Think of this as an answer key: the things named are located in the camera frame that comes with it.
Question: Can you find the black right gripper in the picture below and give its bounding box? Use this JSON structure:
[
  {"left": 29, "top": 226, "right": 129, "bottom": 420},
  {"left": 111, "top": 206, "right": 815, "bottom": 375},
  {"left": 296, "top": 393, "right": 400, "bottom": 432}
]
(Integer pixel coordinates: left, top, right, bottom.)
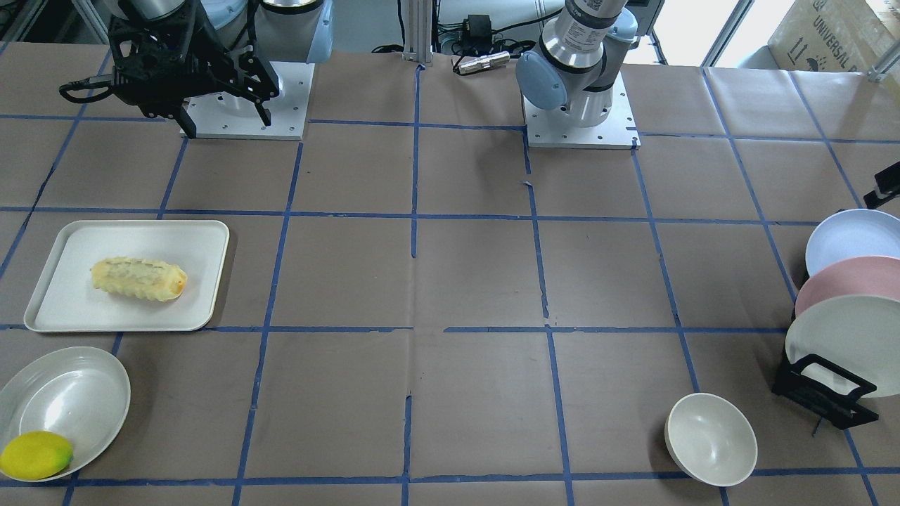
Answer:
[{"left": 59, "top": 1, "right": 281, "bottom": 140}]

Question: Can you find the blue plate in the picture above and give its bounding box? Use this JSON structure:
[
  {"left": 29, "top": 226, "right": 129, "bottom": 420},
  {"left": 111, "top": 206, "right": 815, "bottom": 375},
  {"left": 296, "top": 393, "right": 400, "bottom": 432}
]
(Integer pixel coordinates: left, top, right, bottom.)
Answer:
[{"left": 806, "top": 209, "right": 899, "bottom": 276}]

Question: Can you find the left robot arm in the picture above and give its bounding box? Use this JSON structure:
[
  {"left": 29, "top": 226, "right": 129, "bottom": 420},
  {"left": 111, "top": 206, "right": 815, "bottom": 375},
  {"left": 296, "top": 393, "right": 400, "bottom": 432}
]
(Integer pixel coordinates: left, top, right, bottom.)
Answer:
[{"left": 515, "top": 1, "right": 638, "bottom": 127}]

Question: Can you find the pink plate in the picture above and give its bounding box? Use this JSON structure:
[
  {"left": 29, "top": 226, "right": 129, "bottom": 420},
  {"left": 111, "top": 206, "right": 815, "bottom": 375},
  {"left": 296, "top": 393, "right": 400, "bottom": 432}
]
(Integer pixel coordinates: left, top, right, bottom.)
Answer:
[{"left": 794, "top": 256, "right": 899, "bottom": 316}]

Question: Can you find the cream plate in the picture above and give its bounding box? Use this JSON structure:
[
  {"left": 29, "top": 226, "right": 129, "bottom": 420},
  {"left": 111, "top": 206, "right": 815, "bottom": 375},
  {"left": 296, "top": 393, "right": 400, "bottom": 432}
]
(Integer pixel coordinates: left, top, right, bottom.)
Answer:
[{"left": 785, "top": 294, "right": 899, "bottom": 398}]

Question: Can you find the white rectangular tray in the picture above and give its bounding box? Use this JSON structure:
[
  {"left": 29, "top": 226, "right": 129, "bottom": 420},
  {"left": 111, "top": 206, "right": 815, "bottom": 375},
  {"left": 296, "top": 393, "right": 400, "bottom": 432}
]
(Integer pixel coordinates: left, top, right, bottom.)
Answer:
[{"left": 25, "top": 220, "right": 229, "bottom": 332}]

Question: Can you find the silver metal cylinder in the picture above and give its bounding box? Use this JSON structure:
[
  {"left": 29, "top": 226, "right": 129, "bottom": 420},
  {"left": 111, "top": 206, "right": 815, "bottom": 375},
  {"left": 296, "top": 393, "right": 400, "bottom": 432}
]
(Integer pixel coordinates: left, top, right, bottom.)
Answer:
[{"left": 454, "top": 51, "right": 511, "bottom": 76}]

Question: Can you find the black power adapter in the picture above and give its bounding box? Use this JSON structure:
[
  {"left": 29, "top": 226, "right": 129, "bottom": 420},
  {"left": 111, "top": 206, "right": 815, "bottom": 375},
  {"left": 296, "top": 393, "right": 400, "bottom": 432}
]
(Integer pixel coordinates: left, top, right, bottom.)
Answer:
[{"left": 461, "top": 14, "right": 493, "bottom": 54}]

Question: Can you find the white shallow dish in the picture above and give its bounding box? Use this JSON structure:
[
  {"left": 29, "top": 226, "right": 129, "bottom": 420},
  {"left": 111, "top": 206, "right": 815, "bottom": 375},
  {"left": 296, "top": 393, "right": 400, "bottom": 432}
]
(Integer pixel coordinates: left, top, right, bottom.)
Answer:
[{"left": 1, "top": 346, "right": 131, "bottom": 483}]

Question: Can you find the yellow lemon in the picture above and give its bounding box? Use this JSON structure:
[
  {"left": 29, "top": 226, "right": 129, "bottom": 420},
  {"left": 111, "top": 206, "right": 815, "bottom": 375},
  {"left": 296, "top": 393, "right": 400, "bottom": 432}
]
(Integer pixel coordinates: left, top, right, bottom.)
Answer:
[{"left": 1, "top": 430, "right": 74, "bottom": 480}]

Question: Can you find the cream bowl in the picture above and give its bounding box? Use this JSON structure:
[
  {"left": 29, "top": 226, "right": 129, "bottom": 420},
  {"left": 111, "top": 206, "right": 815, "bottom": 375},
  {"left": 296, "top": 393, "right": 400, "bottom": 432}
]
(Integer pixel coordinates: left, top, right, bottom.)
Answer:
[{"left": 663, "top": 393, "right": 758, "bottom": 487}]

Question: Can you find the cardboard box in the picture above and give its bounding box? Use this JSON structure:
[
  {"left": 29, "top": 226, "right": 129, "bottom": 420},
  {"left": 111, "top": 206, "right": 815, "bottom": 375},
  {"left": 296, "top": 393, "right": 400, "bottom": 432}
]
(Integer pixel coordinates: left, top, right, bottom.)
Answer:
[{"left": 767, "top": 1, "right": 899, "bottom": 72}]

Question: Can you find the black dish rack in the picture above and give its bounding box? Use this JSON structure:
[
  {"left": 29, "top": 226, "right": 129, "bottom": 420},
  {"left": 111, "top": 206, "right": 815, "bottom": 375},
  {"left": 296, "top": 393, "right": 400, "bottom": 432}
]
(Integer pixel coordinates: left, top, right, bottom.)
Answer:
[{"left": 773, "top": 164, "right": 898, "bottom": 429}]

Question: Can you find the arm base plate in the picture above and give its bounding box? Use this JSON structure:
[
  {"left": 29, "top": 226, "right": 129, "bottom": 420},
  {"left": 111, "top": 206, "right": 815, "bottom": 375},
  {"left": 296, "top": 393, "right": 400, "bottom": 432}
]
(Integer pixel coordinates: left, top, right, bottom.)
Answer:
[
  {"left": 187, "top": 62, "right": 317, "bottom": 141},
  {"left": 522, "top": 74, "right": 641, "bottom": 150}
]

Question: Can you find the aluminium frame post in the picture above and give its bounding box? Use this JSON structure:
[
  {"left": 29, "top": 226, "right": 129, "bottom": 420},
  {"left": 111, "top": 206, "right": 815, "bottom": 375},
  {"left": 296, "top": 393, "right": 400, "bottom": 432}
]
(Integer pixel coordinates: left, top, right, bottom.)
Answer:
[{"left": 399, "top": 1, "right": 436, "bottom": 67}]

